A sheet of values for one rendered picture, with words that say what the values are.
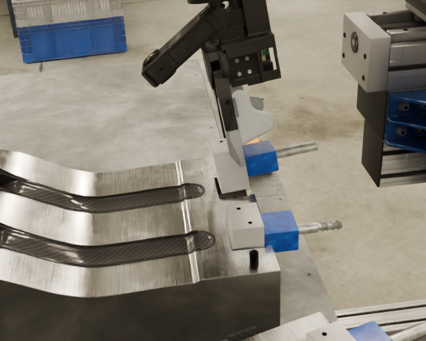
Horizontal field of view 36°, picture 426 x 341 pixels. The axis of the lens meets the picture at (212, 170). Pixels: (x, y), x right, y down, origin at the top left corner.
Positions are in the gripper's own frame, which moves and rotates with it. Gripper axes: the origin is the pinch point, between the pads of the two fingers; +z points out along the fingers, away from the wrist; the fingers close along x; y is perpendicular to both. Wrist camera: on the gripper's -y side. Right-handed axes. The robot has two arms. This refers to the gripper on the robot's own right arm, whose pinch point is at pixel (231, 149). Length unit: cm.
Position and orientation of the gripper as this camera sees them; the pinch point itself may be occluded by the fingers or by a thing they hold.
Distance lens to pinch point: 83.2
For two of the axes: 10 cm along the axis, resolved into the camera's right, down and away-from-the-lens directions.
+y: 9.7, -2.3, 0.2
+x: -1.1, -3.7, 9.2
